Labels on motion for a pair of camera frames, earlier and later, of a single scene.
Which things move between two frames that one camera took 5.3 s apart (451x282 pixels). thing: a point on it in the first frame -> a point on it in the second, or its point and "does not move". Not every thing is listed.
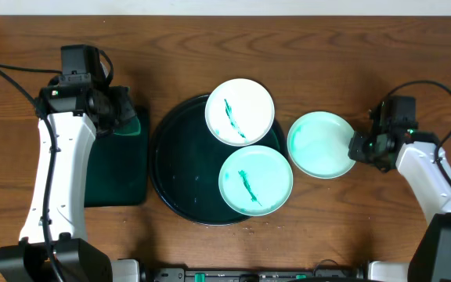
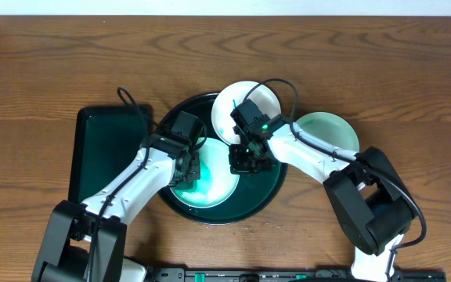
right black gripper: (355, 151) -> (238, 167)
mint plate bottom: (255, 180) -> (218, 184)
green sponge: (131, 128) -> (203, 185)
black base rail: (339, 274) does not move
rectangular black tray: (117, 168) does not move
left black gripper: (121, 108) -> (190, 175)
